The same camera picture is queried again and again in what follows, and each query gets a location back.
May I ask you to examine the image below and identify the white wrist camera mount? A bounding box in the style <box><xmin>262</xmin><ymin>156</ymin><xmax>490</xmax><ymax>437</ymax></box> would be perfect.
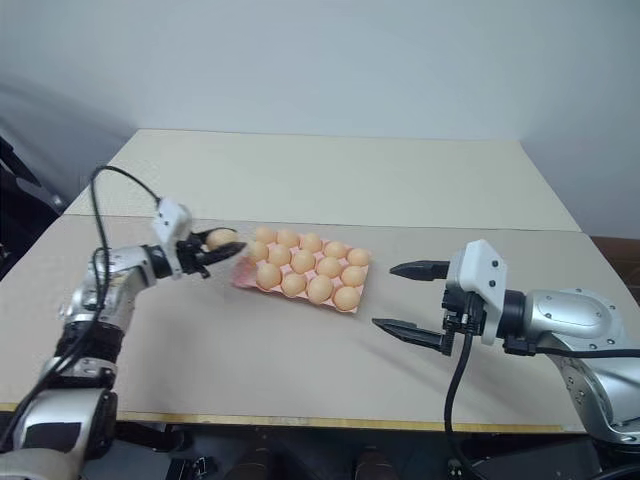
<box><xmin>443</xmin><ymin>239</ymin><xmax>509</xmax><ymax>347</ymax></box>
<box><xmin>151</xmin><ymin>197</ymin><xmax>194</xmax><ymax>278</ymax></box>

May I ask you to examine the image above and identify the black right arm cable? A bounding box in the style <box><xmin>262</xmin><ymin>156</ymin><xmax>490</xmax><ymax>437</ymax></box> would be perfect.
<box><xmin>443</xmin><ymin>331</ymin><xmax>482</xmax><ymax>480</ymax></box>

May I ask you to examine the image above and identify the brown wooden furniture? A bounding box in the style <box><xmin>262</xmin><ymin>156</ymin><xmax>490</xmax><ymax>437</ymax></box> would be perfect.
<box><xmin>589</xmin><ymin>233</ymin><xmax>640</xmax><ymax>304</ymax></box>

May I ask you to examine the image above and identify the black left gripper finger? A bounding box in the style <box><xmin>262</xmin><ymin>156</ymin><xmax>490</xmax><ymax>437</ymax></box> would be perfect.
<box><xmin>191</xmin><ymin>227</ymin><xmax>239</xmax><ymax>247</ymax></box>
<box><xmin>196</xmin><ymin>241</ymin><xmax>248</xmax><ymax>267</ymax></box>

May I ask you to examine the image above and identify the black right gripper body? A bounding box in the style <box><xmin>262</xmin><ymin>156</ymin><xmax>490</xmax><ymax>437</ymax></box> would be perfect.
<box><xmin>440</xmin><ymin>279</ymin><xmax>490</xmax><ymax>357</ymax></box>

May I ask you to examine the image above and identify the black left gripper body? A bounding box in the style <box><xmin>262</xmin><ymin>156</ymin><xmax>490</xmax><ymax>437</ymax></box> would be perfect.
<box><xmin>174</xmin><ymin>234</ymin><xmax>212</xmax><ymax>279</ymax></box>

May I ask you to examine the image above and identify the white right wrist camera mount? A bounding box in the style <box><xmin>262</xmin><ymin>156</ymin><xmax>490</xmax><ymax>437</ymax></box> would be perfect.
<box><xmin>443</xmin><ymin>239</ymin><xmax>509</xmax><ymax>347</ymax></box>

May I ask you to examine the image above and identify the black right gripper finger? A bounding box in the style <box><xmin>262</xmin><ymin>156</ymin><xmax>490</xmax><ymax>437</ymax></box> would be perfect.
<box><xmin>389</xmin><ymin>259</ymin><xmax>452</xmax><ymax>283</ymax></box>
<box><xmin>371</xmin><ymin>317</ymin><xmax>447</xmax><ymax>352</ymax></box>

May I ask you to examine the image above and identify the pink egg tray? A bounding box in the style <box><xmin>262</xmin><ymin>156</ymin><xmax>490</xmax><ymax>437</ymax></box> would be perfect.
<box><xmin>230</xmin><ymin>227</ymin><xmax>374</xmax><ymax>317</ymax></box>

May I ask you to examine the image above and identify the black background equipment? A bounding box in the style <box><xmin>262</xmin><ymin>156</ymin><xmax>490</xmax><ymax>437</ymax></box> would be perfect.
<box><xmin>0</xmin><ymin>130</ymin><xmax>67</xmax><ymax>282</ymax></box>

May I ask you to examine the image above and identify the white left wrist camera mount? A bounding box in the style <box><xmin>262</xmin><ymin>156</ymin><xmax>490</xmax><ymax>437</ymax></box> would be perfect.
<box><xmin>151</xmin><ymin>197</ymin><xmax>194</xmax><ymax>278</ymax></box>

